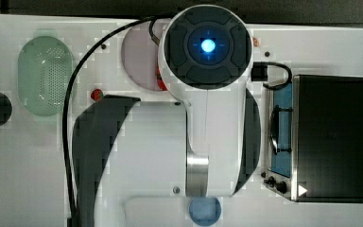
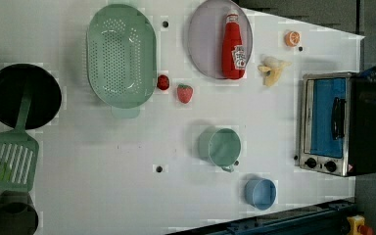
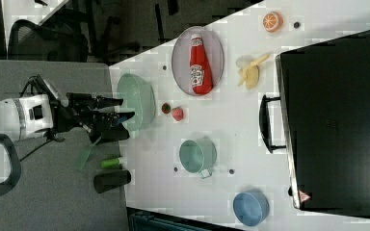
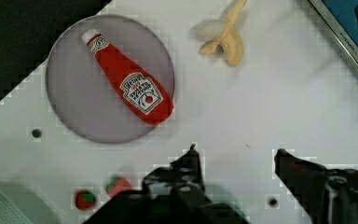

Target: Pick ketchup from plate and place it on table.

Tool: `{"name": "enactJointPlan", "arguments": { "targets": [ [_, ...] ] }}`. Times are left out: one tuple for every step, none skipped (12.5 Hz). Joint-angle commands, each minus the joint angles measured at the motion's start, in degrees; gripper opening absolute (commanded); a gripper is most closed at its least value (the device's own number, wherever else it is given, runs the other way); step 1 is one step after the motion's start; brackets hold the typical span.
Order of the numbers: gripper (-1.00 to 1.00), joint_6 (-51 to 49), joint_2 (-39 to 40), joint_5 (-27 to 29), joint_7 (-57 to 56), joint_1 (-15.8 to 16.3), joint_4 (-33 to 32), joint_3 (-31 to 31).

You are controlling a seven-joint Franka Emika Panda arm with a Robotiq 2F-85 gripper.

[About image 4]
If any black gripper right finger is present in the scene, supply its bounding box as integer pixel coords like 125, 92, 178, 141
274, 148, 358, 224

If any green oval colander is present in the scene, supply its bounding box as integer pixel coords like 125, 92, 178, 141
0, 181, 62, 224

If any red plush ketchup bottle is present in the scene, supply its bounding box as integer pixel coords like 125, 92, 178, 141
82, 29, 174, 126

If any plush strawberry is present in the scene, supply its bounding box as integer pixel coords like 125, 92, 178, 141
105, 176, 132, 198

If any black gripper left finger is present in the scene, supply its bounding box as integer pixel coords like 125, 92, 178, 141
83, 147, 250, 224

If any plush peeled banana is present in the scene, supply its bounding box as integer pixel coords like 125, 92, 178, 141
196, 0, 247, 67

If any silver toaster oven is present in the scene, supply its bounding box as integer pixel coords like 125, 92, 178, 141
306, 0, 358, 68

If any small red plush tomato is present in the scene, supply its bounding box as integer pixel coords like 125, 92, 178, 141
75, 190, 96, 211

